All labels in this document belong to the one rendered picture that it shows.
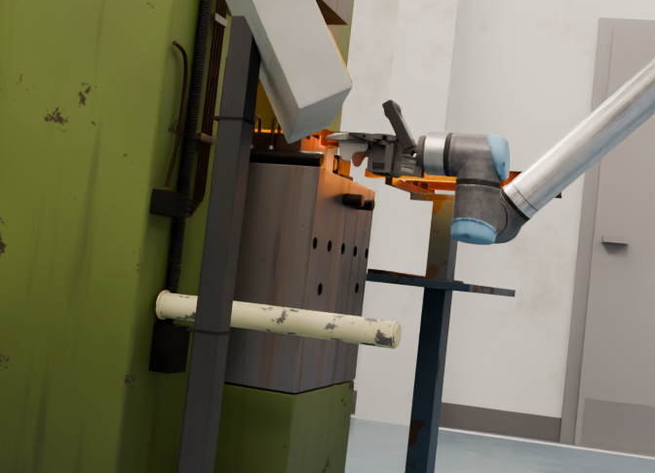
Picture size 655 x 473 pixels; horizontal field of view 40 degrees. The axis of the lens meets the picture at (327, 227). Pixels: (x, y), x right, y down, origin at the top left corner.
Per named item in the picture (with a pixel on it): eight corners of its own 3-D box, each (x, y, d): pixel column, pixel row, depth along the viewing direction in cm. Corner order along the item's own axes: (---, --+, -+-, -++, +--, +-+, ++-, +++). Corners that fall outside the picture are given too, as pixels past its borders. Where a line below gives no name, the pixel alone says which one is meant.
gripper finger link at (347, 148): (322, 158, 186) (366, 162, 185) (325, 130, 186) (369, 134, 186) (323, 160, 189) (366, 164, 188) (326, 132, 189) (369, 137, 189)
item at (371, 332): (401, 351, 148) (404, 319, 148) (392, 352, 143) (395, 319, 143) (169, 319, 163) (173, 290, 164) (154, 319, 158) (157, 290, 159)
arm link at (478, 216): (504, 248, 184) (510, 187, 185) (487, 243, 174) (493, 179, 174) (461, 244, 188) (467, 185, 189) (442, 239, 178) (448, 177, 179)
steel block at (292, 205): (355, 379, 209) (375, 190, 211) (294, 393, 173) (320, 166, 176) (148, 347, 228) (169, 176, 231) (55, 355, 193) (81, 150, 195)
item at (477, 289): (515, 296, 246) (516, 290, 246) (469, 292, 211) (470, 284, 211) (413, 286, 260) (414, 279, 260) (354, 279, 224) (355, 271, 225)
